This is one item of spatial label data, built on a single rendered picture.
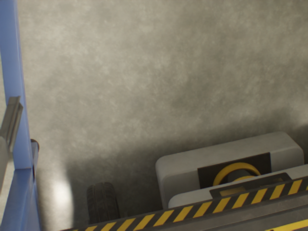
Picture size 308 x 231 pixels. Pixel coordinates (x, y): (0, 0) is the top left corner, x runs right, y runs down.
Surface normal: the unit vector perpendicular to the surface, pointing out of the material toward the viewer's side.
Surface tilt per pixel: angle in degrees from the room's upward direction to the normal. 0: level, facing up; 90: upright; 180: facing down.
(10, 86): 0
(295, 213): 0
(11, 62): 0
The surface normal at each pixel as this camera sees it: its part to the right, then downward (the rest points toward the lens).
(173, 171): -0.16, -0.92
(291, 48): 0.14, 0.32
